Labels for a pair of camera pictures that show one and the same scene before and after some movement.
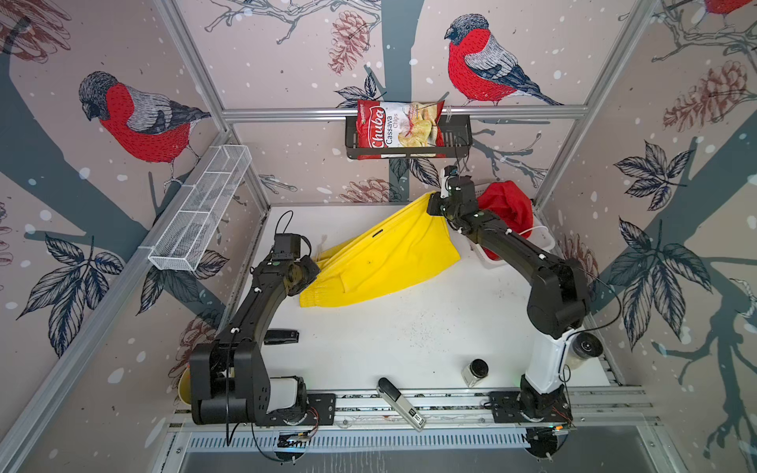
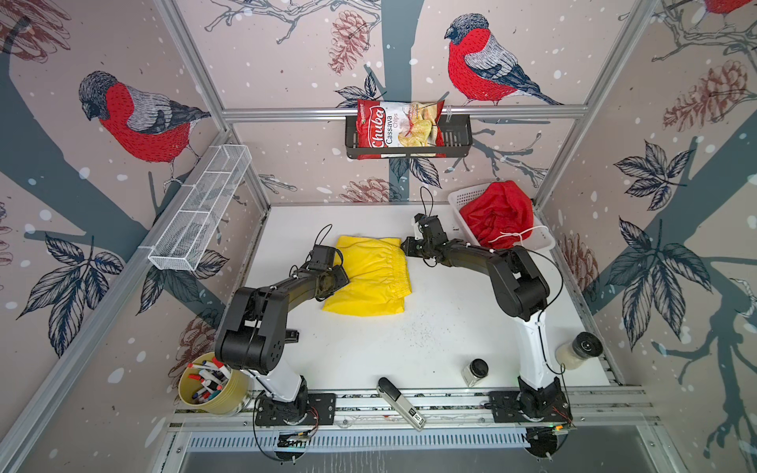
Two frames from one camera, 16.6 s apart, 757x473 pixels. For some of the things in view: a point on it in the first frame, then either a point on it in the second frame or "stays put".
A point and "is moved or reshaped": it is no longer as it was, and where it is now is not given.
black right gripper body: [439, 207] → [414, 247]
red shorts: [511, 203] stays put
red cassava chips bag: [399, 124] stays put
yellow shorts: [401, 243] is moved or reshaped
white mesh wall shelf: [183, 237] stays put
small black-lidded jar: [475, 371] stays put
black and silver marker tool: [401, 404] stays put
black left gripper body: [307, 272] → [338, 279]
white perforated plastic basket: [539, 236] stays put
